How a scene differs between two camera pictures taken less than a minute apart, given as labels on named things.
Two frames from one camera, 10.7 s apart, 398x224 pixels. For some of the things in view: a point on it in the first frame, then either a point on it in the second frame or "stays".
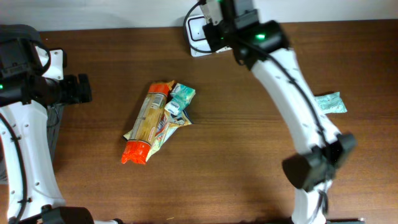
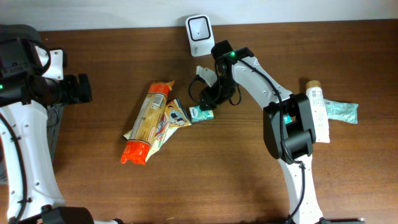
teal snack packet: x=330 y=102 -> x=342 y=112
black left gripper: x=83 y=88 stays
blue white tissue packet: x=182 y=95 -> x=197 y=114
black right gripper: x=212 y=34 -> x=212 y=97
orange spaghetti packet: x=138 y=145 stays
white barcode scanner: x=197 y=37 stays
